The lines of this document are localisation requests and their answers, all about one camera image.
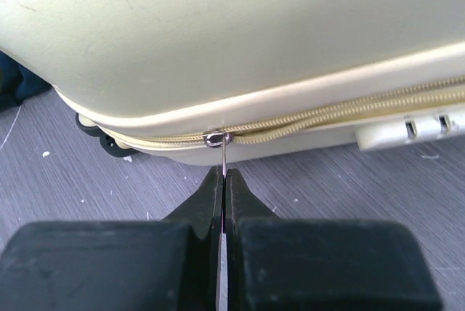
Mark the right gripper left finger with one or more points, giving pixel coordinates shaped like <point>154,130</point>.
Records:
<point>170,264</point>

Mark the dark navy garment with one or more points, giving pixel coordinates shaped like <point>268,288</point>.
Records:
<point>18,83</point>

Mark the yellow hard-shell suitcase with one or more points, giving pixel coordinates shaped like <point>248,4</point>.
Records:
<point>207,81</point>

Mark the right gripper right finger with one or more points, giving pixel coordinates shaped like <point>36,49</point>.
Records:
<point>319,264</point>

